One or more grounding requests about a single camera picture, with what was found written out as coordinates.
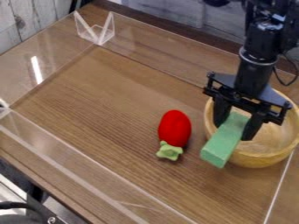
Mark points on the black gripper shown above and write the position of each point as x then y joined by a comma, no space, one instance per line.
227,97

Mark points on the green foam stick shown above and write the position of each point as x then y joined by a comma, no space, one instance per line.
223,141

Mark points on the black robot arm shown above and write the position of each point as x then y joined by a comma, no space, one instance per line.
271,36

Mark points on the brown wooden bowl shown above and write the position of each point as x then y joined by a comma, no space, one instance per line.
273,144

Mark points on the red plush strawberry toy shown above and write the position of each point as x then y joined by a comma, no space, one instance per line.
174,132

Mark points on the clear acrylic tray wall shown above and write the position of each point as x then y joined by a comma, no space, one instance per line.
84,90

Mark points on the black metal stand bracket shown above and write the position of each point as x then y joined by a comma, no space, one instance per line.
26,210

